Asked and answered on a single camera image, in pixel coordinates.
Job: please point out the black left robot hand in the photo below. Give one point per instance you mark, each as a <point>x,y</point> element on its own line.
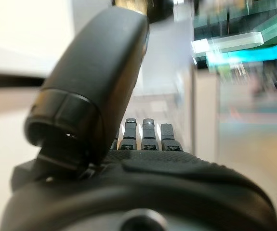
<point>99,60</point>

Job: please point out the teal lit glass display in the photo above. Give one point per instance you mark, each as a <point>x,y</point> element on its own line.
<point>237,41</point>

